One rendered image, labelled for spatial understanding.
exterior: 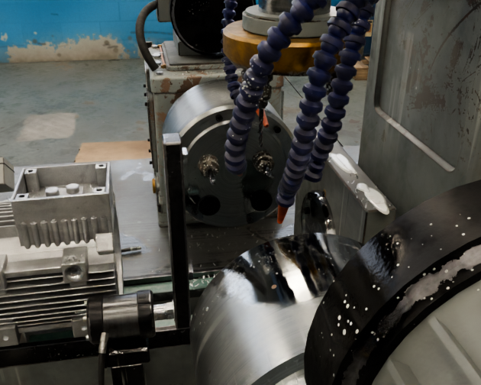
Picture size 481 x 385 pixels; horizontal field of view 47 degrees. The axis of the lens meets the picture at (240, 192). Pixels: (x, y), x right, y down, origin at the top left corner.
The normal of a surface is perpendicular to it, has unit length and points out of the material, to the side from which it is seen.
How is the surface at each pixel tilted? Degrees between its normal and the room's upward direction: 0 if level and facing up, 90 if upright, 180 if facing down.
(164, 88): 90
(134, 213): 0
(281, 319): 24
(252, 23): 90
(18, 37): 90
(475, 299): 32
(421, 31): 90
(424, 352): 50
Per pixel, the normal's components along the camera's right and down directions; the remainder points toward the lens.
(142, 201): 0.00, -0.89
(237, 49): -0.78, 0.29
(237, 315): -0.67, -0.59
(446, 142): -0.98, 0.08
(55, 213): 0.19, 0.45
